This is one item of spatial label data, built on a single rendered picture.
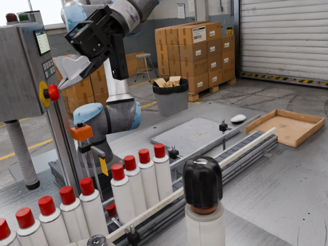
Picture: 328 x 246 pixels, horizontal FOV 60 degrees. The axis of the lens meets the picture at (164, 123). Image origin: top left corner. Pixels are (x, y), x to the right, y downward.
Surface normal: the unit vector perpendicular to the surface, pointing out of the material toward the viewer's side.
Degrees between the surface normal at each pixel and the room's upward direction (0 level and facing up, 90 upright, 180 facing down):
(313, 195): 0
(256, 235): 0
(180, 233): 0
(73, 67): 91
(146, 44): 90
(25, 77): 90
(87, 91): 91
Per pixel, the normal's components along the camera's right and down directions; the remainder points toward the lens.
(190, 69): -0.72, 0.33
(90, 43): 0.66, 0.22
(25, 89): 0.11, 0.37
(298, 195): -0.11, -0.92
